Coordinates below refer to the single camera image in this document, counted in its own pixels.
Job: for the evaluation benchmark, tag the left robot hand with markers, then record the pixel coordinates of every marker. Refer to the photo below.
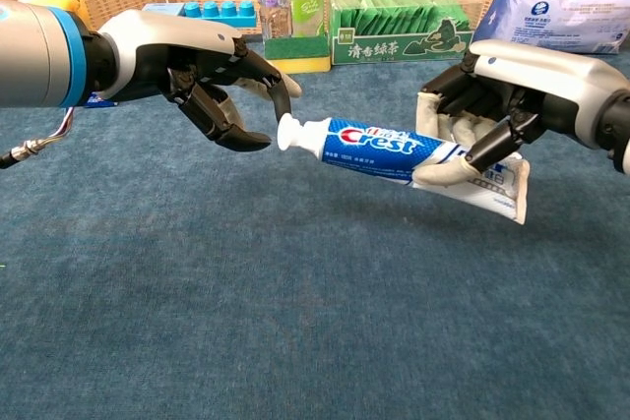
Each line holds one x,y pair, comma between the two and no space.
167,41

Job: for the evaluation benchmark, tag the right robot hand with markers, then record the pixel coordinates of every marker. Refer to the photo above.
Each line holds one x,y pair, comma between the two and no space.
541,80

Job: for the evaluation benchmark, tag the blue white Crest toothpaste tube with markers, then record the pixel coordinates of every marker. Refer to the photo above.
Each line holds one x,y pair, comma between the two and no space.
374,144

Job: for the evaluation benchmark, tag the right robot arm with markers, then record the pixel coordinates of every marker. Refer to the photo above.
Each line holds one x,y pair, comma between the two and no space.
626,154

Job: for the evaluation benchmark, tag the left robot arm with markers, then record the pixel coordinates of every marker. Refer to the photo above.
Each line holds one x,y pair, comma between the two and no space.
34,51

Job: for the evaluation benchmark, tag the blue toothpaste carton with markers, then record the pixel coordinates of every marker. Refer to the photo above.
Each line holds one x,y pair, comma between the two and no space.
101,101

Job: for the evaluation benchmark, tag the light blue paper box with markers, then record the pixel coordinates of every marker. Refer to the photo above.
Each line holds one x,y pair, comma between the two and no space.
165,8

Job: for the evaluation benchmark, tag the light blue building block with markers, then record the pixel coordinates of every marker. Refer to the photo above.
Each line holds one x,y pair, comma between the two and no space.
221,12

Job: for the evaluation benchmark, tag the white blue tissue pack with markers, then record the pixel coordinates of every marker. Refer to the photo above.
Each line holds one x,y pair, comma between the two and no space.
556,12

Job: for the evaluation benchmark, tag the green yellow sponge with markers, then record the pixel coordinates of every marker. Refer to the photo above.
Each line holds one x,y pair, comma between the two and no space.
300,53

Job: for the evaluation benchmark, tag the green tea bag box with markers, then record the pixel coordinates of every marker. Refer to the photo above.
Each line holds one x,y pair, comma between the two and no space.
394,46

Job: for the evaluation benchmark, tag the blue table cloth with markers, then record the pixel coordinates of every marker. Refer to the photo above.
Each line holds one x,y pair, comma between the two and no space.
197,267

